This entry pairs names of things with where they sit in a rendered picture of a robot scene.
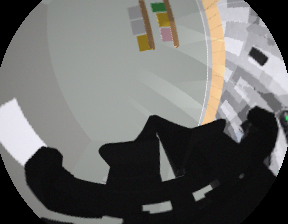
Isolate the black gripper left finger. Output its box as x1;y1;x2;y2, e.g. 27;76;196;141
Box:
99;116;160;175

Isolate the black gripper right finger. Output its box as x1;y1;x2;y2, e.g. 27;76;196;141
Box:
153;116;226;177

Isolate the dark grey switch panel with green rocker switches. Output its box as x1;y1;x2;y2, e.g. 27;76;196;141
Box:
278;111;288;139

